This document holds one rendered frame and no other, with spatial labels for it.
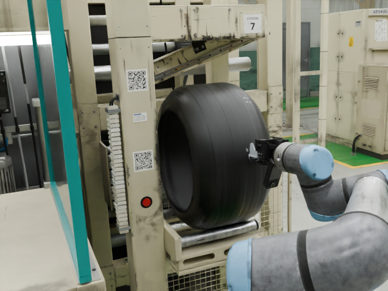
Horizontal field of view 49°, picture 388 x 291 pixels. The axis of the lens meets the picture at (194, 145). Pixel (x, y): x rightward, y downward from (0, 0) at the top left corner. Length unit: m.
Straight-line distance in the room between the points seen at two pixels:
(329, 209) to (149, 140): 0.68
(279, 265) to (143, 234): 1.04
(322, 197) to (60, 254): 0.71
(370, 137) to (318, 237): 5.70
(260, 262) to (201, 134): 0.85
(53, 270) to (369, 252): 0.50
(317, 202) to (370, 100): 5.10
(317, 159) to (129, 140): 0.68
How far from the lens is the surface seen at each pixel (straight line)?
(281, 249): 0.68
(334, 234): 0.68
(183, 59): 1.99
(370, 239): 0.69
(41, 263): 0.81
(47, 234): 0.92
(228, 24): 1.94
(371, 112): 6.29
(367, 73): 6.32
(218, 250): 1.68
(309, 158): 1.17
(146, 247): 1.68
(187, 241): 1.64
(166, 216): 1.89
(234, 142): 1.48
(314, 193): 1.22
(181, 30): 1.84
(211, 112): 1.50
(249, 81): 11.98
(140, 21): 1.52
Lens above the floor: 1.62
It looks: 13 degrees down
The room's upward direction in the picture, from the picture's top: 3 degrees counter-clockwise
